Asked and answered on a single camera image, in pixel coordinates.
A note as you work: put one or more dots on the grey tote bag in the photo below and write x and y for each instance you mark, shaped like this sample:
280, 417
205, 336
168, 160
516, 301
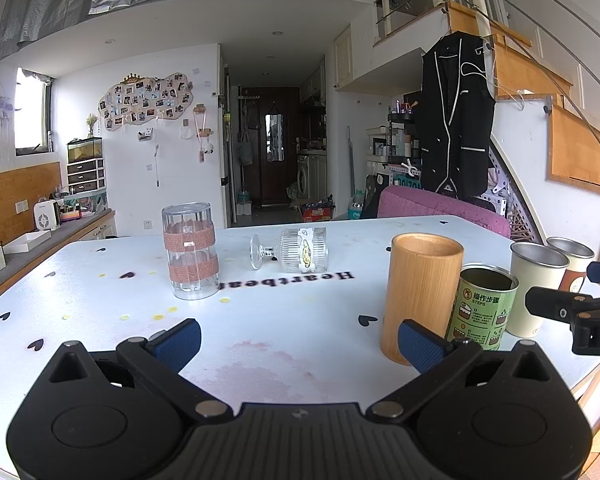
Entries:
245, 152

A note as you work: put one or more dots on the fish tank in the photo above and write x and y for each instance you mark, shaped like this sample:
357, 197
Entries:
85, 150

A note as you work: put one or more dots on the black jacket white trim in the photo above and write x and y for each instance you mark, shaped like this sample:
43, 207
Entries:
455, 120

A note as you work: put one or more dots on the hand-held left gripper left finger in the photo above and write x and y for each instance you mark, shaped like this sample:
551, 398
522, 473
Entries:
177, 342

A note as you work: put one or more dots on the large water bottle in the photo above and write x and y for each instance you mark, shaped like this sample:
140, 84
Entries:
356, 207

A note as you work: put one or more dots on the dark wooden door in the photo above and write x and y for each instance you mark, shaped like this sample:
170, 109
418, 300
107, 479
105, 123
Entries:
267, 160

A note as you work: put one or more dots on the perforated metal panel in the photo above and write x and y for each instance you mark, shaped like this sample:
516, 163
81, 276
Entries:
510, 195

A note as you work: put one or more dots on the flat white box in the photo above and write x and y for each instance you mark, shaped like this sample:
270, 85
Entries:
27, 242

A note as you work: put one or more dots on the bamboo cup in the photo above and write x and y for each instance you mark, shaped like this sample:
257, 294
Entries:
420, 300

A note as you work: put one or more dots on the white drawer unit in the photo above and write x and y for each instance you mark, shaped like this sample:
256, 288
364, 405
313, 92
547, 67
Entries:
86, 176

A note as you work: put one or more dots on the window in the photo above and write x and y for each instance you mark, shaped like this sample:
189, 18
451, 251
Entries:
30, 110

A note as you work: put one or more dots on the washing machine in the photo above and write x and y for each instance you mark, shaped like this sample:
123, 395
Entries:
304, 175

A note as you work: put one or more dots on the brown and cream metal cup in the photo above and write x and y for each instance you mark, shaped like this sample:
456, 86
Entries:
575, 265

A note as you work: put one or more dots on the wall socket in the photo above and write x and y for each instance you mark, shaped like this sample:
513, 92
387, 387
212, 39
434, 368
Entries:
22, 206

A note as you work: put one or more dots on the clear glass cup pink bands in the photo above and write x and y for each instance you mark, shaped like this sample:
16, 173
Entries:
190, 250

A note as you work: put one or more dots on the green labelled tin can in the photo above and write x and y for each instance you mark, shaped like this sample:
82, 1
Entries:
482, 305

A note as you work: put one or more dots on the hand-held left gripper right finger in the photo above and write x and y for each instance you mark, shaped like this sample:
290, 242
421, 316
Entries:
420, 347

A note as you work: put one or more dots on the wooden staircase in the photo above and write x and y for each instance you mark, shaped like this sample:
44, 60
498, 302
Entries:
575, 140

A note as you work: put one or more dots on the black shelf rack with bottles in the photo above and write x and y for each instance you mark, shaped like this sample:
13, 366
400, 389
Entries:
405, 135

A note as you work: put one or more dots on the grey counter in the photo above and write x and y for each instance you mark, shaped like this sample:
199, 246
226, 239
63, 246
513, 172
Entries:
55, 245

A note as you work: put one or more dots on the cloud-shaped photo board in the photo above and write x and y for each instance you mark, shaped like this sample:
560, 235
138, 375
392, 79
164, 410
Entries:
145, 100

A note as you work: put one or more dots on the red cardboard box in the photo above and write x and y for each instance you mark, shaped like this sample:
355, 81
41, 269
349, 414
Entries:
317, 212

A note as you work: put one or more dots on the small white appliance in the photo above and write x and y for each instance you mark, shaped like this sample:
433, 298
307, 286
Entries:
46, 215

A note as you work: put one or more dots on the ribbed glass goblet cup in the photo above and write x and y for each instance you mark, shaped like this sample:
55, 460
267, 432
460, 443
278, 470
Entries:
300, 251

